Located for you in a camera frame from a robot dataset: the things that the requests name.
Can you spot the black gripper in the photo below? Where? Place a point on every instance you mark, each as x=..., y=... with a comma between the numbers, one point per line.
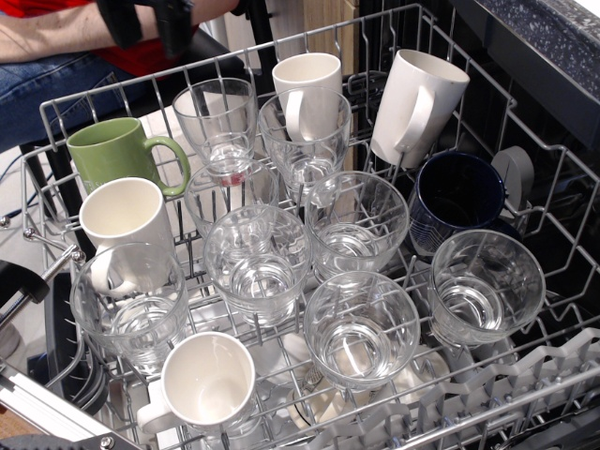
x=173, y=22

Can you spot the green ceramic mug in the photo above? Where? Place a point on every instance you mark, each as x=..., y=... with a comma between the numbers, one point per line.
x=119, y=148

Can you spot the person forearm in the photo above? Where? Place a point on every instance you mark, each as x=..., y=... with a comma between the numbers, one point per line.
x=82, y=29

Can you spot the white mug back centre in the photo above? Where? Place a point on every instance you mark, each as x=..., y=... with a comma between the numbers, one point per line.
x=308, y=86

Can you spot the white mug left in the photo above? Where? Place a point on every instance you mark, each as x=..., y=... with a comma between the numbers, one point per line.
x=127, y=220

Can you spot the tall white mug right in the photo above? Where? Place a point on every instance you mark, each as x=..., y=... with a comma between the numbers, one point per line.
x=420, y=95

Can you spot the dark blue mug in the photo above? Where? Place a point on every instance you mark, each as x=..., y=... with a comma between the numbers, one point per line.
x=454, y=192

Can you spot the white mug front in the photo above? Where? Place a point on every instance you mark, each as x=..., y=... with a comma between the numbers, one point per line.
x=207, y=382

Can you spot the clear glass back left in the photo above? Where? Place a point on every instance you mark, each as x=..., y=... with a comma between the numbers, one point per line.
x=218, y=118

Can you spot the clear glass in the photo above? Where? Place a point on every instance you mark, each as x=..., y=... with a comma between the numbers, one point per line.
x=225, y=185
x=483, y=287
x=302, y=164
x=259, y=258
x=218, y=118
x=356, y=220
x=361, y=329
x=132, y=301

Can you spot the clear glass middle left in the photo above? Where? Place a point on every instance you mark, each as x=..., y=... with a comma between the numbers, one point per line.
x=225, y=185

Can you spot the clear glass back centre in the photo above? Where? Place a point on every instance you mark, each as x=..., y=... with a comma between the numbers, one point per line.
x=302, y=164

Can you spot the clear glass front left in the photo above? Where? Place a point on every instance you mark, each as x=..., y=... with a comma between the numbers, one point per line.
x=132, y=301

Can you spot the clear glass centre right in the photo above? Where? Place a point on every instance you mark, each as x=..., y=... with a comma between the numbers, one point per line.
x=356, y=220

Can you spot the black clamp with metal screw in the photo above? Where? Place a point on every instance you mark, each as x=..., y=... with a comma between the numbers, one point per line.
x=31, y=286

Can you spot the clear glass front centre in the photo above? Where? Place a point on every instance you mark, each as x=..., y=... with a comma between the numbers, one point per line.
x=361, y=329

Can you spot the grey plastic rack clip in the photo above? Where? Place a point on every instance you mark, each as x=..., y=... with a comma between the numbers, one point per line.
x=516, y=169

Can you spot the speckled dark countertop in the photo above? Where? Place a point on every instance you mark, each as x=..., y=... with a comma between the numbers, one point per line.
x=551, y=46

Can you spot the grey plastic tine row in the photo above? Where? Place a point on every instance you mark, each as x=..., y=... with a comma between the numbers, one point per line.
x=452, y=413

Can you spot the grey wire dishwasher rack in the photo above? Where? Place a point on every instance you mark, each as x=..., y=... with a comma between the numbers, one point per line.
x=559, y=224

